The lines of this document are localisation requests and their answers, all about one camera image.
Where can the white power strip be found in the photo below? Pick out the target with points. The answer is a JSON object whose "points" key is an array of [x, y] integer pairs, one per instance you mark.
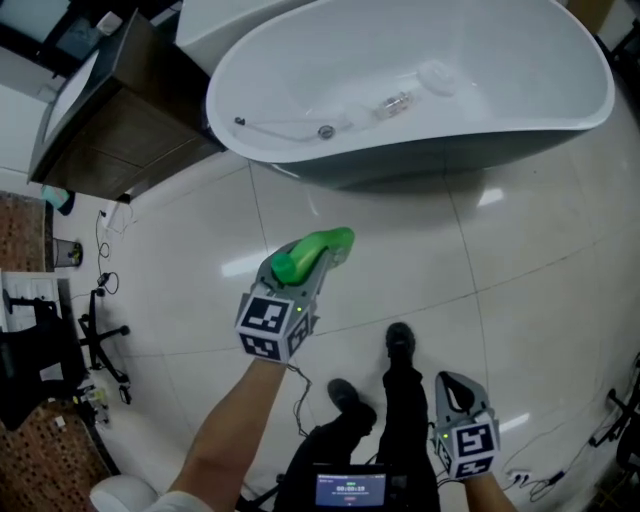
{"points": [[120, 217]]}

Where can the white plastic chair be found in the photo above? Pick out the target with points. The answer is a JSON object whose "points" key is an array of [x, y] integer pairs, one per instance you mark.
{"points": [[125, 495]]}

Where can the person's black shoe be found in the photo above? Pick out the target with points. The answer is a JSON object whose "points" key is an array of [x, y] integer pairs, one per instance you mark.
{"points": [[400, 342], [344, 395]]}

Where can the black office chair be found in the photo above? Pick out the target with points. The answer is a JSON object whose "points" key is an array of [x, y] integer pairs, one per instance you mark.
{"points": [[40, 370], [625, 430]]}

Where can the person's left forearm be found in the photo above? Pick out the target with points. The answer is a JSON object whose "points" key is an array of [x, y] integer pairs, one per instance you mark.
{"points": [[225, 435]]}

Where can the white built-in bathtub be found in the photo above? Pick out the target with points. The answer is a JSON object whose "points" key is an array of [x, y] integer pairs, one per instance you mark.
{"points": [[210, 25]]}

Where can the cardboard sheet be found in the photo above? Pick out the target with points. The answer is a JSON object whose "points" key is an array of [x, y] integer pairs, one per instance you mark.
{"points": [[592, 15]]}

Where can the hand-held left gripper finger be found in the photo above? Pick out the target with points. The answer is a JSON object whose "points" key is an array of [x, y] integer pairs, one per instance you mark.
{"points": [[264, 274], [317, 277]]}

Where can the person's right forearm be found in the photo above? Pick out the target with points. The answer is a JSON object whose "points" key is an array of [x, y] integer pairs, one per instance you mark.
{"points": [[487, 495]]}

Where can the green plastic bottle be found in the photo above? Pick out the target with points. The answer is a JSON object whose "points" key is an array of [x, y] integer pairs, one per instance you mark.
{"points": [[320, 245]]}

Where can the person's leg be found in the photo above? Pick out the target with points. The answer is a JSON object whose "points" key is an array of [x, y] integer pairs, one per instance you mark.
{"points": [[405, 425], [340, 440]]}

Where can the person's white shirt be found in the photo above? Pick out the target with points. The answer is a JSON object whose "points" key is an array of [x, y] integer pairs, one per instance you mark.
{"points": [[175, 502]]}

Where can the person's right leg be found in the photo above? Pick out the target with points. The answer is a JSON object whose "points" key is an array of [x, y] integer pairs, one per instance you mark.
{"points": [[405, 425]]}

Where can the black mesh wastebasket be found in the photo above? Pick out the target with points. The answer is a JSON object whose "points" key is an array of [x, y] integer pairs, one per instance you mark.
{"points": [[67, 255]]}

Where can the dark green freestanding bathtub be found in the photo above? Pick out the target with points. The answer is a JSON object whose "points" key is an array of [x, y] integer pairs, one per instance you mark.
{"points": [[500, 75]]}

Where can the wooden vanity cabinet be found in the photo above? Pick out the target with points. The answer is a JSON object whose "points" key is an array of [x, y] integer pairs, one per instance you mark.
{"points": [[140, 130]]}

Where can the white sink basin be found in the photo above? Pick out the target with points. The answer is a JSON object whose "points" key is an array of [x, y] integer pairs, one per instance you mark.
{"points": [[72, 95]]}

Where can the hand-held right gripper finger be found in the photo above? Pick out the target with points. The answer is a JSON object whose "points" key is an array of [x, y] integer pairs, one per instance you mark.
{"points": [[482, 402], [441, 410]]}

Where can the black chest monitor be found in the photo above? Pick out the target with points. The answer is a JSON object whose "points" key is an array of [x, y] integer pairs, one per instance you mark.
{"points": [[350, 490]]}

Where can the white box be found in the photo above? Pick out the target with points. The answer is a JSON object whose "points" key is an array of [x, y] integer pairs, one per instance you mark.
{"points": [[108, 22]]}

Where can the clear plastic bottle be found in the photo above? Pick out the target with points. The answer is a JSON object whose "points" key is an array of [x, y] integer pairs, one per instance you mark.
{"points": [[395, 106]]}

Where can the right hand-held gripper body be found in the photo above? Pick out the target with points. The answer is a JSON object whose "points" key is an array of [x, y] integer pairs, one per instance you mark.
{"points": [[470, 445]]}

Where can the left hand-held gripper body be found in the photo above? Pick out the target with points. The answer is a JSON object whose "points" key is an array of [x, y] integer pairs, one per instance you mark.
{"points": [[265, 315]]}

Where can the person's left black shoe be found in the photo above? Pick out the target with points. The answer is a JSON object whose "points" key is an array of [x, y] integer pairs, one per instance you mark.
{"points": [[344, 395]]}

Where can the white desk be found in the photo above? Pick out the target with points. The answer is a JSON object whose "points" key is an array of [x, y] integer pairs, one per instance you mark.
{"points": [[30, 290]]}

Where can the person's right black shoe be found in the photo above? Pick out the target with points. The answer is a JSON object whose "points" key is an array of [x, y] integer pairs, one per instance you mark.
{"points": [[400, 342]]}

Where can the person's left leg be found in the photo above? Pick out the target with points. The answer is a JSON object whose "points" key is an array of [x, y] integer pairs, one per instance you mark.
{"points": [[340, 440]]}

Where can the teal backpack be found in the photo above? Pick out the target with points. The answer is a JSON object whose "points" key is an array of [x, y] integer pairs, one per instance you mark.
{"points": [[57, 200]]}

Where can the metal bathtub drain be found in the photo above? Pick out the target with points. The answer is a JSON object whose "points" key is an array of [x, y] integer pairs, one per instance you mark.
{"points": [[326, 132]]}

